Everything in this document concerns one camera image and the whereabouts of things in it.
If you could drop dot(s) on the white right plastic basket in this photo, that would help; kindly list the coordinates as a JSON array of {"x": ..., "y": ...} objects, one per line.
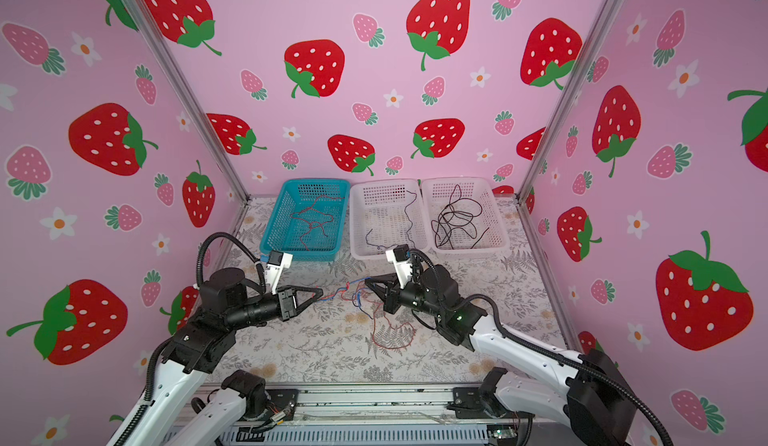
[{"x": 464, "y": 219}]

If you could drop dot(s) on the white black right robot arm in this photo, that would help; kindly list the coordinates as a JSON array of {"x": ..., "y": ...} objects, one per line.
[{"x": 585, "y": 392}]

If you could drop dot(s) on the white middle plastic basket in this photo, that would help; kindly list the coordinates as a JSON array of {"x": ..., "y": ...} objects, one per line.
[{"x": 384, "y": 214}]

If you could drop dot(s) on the white plastic basket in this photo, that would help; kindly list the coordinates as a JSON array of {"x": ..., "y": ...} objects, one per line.
[
  {"x": 464, "y": 219},
  {"x": 384, "y": 214}
]

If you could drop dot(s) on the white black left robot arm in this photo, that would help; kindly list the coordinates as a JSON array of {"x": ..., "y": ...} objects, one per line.
[{"x": 229, "y": 302}]

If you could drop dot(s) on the aluminium left corner post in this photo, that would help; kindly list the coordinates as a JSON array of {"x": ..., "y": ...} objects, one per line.
[{"x": 181, "y": 87}]

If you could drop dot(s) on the aluminium corner post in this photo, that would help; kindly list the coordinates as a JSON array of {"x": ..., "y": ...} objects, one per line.
[
  {"x": 181, "y": 87},
  {"x": 601, "y": 26}
]

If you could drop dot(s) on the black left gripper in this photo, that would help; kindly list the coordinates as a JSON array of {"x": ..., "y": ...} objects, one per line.
[{"x": 287, "y": 301}]

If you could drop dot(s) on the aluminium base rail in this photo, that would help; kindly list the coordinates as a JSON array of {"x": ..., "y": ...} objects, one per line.
[{"x": 394, "y": 414}]

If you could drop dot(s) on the teal plastic basket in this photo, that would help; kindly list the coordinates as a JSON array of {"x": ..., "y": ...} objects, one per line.
[{"x": 308, "y": 219}]

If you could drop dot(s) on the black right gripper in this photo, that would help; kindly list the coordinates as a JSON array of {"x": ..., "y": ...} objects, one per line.
[{"x": 393, "y": 298}]

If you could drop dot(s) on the aluminium right corner post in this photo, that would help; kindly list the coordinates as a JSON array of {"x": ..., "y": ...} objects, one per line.
[{"x": 601, "y": 26}]

